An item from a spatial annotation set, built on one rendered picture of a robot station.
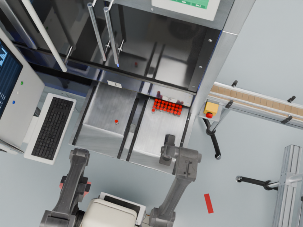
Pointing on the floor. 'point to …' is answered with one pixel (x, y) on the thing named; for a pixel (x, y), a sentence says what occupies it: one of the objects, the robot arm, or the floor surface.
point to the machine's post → (222, 51)
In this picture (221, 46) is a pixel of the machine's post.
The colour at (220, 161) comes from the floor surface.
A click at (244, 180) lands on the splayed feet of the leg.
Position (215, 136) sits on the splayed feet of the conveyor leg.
